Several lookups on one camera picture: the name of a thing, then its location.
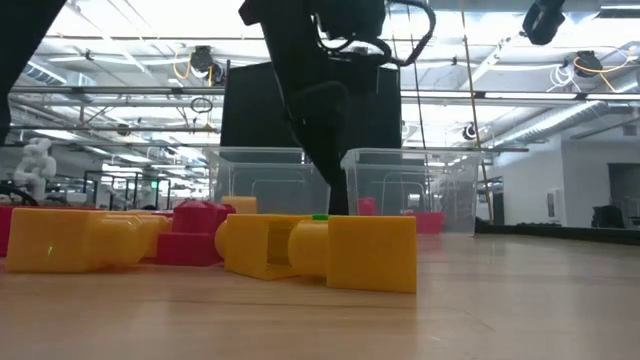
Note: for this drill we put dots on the black metal table frame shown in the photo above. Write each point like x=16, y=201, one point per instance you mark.
x=550, y=234

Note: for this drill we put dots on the white robot figure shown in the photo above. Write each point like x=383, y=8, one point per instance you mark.
x=35, y=170

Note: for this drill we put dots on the black folding screen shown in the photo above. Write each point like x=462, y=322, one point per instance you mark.
x=250, y=110

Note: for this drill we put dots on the silver ventilation duct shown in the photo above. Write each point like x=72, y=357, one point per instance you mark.
x=560, y=120

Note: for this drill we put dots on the green toy building block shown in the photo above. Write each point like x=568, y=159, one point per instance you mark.
x=320, y=217

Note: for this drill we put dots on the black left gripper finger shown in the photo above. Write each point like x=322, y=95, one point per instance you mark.
x=336, y=175

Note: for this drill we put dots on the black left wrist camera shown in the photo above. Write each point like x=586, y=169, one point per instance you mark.
x=350, y=20

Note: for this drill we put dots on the black office chair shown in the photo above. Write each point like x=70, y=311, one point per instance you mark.
x=607, y=217

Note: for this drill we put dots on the white wall box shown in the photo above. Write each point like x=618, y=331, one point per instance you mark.
x=554, y=205

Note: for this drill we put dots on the clear plastic bin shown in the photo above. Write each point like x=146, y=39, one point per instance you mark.
x=250, y=175
x=440, y=180

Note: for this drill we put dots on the large yellow building block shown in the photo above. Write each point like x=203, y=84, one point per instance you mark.
x=60, y=240

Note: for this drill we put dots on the black metal rack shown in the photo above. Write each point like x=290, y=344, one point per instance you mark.
x=100, y=172

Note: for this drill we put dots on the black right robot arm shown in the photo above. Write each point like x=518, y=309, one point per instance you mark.
x=542, y=22

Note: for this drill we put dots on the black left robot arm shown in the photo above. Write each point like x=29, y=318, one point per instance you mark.
x=20, y=50

